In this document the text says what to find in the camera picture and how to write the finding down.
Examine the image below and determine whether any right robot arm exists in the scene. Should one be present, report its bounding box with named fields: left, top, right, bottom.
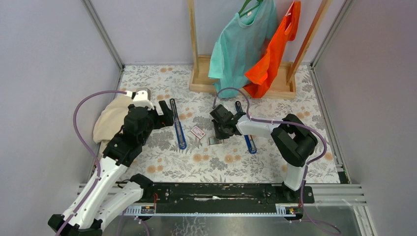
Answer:
left=210, top=105, right=318, bottom=203

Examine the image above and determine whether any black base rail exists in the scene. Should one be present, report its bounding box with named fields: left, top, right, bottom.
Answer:
left=137, top=182, right=315, bottom=214

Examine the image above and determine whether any floral table mat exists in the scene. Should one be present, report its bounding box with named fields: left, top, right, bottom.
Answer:
left=119, top=65, right=340, bottom=183

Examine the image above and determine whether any green hanger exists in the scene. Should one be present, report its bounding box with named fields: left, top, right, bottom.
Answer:
left=238, top=0, right=263, bottom=17

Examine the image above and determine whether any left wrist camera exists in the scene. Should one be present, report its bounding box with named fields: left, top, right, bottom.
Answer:
left=125, top=88, right=154, bottom=110

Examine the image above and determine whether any wooden clothes rack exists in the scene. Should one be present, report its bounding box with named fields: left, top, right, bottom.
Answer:
left=187, top=0, right=332, bottom=100

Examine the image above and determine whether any blue stapler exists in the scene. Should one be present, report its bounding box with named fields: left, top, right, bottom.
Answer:
left=170, top=98, right=187, bottom=150
left=235, top=101, right=257, bottom=154

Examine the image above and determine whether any red white staples box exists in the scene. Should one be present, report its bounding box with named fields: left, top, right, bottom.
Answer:
left=190, top=126, right=206, bottom=140

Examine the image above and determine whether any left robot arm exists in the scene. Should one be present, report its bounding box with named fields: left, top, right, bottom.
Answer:
left=48, top=100, right=174, bottom=236

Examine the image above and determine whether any beige cloth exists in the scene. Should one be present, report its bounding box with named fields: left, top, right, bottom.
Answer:
left=92, top=95, right=132, bottom=159

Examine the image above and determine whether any staples box tray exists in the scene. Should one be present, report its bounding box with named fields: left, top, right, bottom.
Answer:
left=208, top=137, right=223, bottom=146

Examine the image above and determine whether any orange t-shirt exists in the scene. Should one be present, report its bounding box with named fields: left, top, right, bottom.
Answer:
left=243, top=1, right=301, bottom=98

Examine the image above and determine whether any teal t-shirt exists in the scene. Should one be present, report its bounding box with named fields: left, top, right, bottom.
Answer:
left=208, top=0, right=278, bottom=98

